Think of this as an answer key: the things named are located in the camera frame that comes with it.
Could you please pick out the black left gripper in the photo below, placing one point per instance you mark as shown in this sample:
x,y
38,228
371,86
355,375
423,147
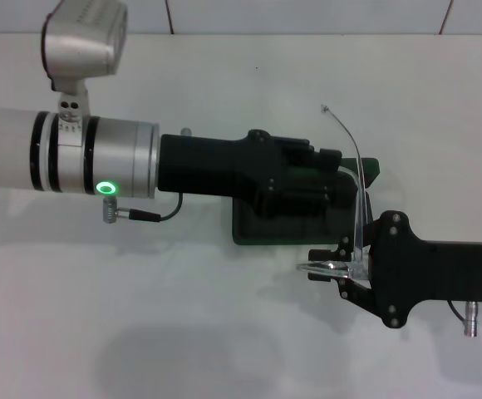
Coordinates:
x,y
212,166

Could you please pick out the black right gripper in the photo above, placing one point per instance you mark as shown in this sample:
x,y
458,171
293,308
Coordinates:
x,y
432,270

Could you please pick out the clear plastic glasses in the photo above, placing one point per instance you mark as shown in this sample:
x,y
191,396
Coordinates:
x,y
359,232

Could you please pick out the green glasses case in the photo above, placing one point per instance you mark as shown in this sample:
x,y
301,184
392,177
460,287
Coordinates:
x,y
249,226

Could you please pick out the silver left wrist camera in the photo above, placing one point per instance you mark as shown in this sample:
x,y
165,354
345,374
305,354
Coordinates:
x,y
83,45

